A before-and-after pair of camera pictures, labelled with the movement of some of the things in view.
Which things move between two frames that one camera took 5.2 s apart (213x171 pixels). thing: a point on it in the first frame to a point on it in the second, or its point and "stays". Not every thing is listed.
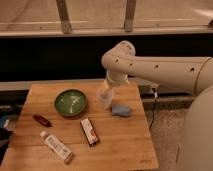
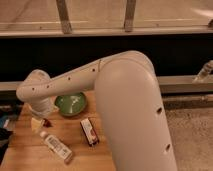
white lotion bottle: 53,143 stays
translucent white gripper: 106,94 to 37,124
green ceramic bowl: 70,102 stays
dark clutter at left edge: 5,133 stays
